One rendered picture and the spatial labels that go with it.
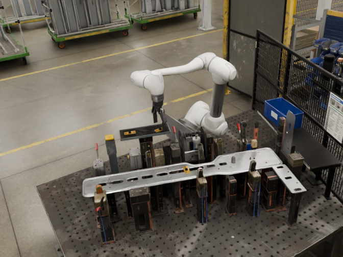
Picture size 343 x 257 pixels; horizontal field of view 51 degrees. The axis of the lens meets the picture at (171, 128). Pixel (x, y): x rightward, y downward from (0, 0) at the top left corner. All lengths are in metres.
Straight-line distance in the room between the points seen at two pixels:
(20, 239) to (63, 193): 0.94
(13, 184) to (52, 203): 1.63
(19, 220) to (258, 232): 2.43
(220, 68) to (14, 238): 2.46
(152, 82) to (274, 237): 1.28
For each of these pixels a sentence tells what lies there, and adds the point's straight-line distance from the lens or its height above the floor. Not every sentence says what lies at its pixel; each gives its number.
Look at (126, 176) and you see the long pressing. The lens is 2.49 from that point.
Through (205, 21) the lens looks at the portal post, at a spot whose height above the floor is 0.21.
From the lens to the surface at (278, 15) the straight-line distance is 4.73.
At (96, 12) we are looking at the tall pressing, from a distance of 9.45.
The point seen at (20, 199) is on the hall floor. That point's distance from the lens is 4.23.
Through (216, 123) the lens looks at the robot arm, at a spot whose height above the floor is 0.97.
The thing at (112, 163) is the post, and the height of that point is 0.94.
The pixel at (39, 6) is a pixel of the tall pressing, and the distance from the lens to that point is 11.41.
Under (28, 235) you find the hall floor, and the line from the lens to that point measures 3.78.
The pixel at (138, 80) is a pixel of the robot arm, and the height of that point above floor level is 1.54.
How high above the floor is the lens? 2.50
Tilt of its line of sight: 30 degrees down
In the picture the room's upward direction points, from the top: 4 degrees counter-clockwise
